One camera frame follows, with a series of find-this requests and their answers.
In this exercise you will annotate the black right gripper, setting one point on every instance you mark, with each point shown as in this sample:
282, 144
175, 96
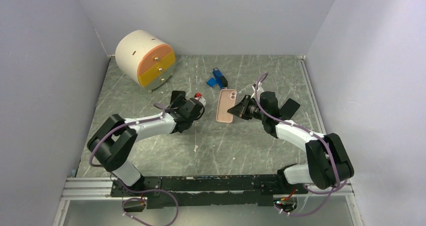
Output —
240, 110

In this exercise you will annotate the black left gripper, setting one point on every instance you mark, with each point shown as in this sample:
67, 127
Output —
179, 102

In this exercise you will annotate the pink phone case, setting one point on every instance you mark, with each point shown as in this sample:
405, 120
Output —
227, 100

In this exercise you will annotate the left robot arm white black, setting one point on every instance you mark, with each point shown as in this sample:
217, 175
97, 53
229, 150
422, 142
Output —
112, 143

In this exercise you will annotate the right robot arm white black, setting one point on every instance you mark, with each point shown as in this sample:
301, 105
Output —
327, 160

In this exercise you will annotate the blue and black gadget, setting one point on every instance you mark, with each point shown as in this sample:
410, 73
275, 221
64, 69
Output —
222, 82

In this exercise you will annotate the round cream drawer cabinet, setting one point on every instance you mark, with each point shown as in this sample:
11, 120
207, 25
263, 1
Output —
145, 59

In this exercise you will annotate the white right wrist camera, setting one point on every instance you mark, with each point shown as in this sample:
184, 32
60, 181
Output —
257, 90

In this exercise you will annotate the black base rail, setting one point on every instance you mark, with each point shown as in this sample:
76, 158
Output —
261, 190

